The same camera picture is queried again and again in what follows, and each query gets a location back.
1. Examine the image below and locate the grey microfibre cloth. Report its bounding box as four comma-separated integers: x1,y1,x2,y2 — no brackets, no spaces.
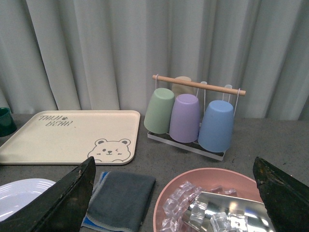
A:
82,171,156,232

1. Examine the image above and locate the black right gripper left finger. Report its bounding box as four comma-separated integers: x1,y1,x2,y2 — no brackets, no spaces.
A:
0,157,96,232

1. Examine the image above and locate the pink bowl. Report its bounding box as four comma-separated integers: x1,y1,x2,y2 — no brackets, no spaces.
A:
153,168,262,232

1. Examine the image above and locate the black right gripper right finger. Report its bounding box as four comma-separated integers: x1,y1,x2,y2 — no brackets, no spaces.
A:
253,157,309,232

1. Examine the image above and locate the green plastic cup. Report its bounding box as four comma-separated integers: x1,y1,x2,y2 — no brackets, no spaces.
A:
144,88,175,134

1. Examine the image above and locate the white cup rack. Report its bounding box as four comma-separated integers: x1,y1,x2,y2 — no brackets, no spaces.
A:
147,74,246,161

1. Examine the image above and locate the cream bear tray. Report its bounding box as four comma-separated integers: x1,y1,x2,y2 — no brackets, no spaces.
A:
0,110,140,165

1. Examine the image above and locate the metal ice scoop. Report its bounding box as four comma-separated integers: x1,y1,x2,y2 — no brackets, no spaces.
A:
182,192,275,232

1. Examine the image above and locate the beige plastic cup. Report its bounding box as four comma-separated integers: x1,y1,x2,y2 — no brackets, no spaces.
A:
171,76,195,98

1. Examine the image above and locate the dark green mug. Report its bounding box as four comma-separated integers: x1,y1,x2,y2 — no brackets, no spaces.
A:
0,107,17,137

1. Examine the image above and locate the white ridged plate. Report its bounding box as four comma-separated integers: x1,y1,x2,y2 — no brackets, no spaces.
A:
0,178,55,221

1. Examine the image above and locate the grey curtain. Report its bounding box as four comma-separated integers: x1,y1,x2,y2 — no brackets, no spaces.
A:
0,0,309,120

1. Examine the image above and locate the purple plastic cup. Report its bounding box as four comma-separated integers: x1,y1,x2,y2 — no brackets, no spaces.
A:
169,94,200,143

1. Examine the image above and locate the blue plastic cup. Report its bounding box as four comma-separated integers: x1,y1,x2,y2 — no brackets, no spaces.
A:
198,100,234,153

